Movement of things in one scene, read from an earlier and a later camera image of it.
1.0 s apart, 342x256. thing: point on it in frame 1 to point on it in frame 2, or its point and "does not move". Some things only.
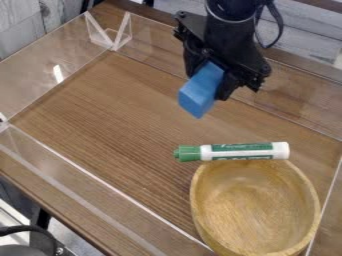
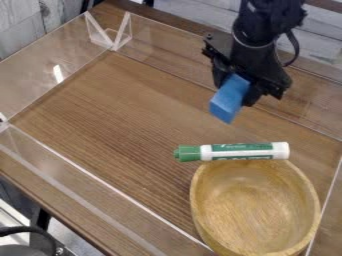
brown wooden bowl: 254,208 does not move
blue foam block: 197,93 to 226,101
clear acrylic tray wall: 91,199 does not move
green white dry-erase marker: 244,151 does not move
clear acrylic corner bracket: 107,37 does not move
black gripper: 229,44 to 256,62
